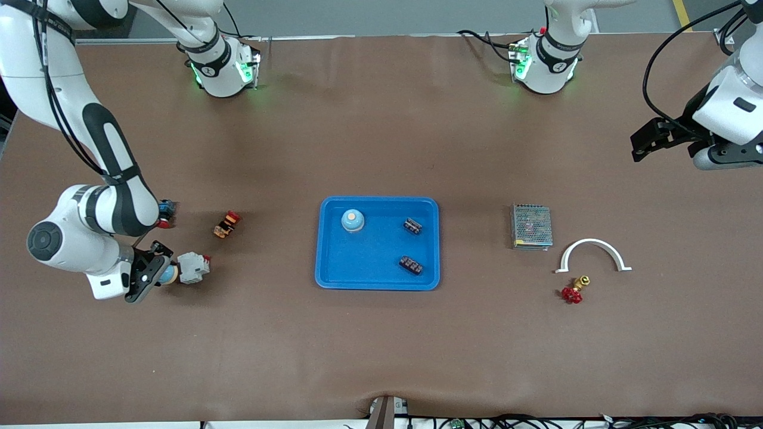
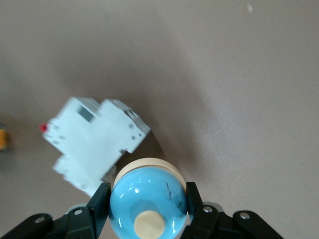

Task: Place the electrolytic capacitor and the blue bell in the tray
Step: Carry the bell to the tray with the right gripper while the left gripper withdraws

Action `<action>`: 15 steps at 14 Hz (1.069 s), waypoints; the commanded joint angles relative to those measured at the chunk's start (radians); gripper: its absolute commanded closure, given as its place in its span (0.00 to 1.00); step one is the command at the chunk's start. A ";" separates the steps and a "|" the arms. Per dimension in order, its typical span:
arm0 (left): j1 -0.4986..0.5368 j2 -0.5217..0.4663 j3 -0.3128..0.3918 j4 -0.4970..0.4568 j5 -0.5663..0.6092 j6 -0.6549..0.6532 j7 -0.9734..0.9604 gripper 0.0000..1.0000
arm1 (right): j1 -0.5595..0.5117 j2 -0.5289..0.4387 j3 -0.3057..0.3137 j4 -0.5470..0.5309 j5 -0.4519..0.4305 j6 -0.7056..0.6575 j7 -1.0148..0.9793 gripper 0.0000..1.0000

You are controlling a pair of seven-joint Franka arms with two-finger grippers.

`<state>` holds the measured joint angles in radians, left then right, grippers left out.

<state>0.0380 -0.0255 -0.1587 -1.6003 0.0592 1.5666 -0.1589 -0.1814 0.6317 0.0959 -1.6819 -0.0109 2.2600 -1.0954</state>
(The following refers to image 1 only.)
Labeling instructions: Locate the white semicircular bracket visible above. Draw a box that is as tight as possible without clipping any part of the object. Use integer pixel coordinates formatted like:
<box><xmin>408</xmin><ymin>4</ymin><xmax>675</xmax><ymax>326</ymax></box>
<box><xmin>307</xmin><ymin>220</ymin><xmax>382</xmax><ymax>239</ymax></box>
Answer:
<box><xmin>555</xmin><ymin>238</ymin><xmax>632</xmax><ymax>275</ymax></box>

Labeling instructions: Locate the blue plastic tray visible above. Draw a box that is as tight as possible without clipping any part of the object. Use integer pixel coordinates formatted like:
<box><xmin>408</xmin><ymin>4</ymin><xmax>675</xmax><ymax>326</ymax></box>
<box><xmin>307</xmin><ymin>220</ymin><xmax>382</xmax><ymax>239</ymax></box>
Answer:
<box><xmin>315</xmin><ymin>196</ymin><xmax>441</xmax><ymax>291</ymax></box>

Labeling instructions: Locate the white circuit breaker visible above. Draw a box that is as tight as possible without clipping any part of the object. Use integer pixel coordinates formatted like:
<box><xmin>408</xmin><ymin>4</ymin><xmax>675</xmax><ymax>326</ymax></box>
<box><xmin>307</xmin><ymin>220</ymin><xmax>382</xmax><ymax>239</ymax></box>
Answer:
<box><xmin>177</xmin><ymin>251</ymin><xmax>212</xmax><ymax>285</ymax></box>

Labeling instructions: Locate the red emergency stop button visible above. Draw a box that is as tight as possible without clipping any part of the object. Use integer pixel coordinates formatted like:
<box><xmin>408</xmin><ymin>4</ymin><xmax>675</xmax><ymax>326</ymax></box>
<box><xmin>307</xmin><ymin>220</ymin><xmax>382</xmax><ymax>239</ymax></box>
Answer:
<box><xmin>156</xmin><ymin>200</ymin><xmax>178</xmax><ymax>230</ymax></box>

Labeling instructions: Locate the brass valve red handwheel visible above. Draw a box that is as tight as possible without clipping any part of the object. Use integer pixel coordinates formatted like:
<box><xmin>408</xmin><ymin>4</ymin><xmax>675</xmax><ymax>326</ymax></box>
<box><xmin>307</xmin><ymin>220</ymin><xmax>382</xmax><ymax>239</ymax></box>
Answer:
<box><xmin>560</xmin><ymin>275</ymin><xmax>591</xmax><ymax>305</ymax></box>

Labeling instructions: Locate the metal mesh power supply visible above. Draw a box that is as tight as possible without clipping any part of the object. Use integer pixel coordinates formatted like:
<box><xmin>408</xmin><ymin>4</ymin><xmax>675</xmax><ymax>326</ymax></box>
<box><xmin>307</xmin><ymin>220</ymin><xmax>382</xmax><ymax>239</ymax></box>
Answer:
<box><xmin>510</xmin><ymin>203</ymin><xmax>553</xmax><ymax>251</ymax></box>

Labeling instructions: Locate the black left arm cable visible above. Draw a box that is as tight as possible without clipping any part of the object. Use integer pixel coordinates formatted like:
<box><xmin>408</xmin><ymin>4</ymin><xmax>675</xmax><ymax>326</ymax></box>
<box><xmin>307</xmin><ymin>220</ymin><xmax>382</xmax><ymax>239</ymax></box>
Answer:
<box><xmin>642</xmin><ymin>0</ymin><xmax>746</xmax><ymax>136</ymax></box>

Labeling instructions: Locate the black cable bundle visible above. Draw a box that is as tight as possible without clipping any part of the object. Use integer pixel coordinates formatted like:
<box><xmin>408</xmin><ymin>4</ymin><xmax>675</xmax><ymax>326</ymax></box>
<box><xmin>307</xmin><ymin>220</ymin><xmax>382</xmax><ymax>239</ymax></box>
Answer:
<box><xmin>405</xmin><ymin>412</ymin><xmax>763</xmax><ymax>429</ymax></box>

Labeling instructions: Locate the orange red selector switch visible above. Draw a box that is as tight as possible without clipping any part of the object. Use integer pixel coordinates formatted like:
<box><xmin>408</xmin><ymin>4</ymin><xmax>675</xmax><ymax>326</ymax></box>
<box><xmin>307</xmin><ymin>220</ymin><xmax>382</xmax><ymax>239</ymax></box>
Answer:
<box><xmin>213</xmin><ymin>210</ymin><xmax>242</xmax><ymax>240</ymax></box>

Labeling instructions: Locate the black base cable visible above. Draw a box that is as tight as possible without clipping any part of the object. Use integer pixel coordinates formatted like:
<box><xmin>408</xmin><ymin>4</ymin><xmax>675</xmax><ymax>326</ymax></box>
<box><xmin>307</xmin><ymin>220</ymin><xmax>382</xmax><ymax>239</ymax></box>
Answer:
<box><xmin>456</xmin><ymin>29</ymin><xmax>522</xmax><ymax>63</ymax></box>

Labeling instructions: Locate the metal table clamp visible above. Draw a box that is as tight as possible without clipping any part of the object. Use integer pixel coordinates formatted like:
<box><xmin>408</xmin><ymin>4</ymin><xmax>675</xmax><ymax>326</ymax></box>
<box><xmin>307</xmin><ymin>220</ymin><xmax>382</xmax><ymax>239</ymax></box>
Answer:
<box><xmin>365</xmin><ymin>395</ymin><xmax>410</xmax><ymax>429</ymax></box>

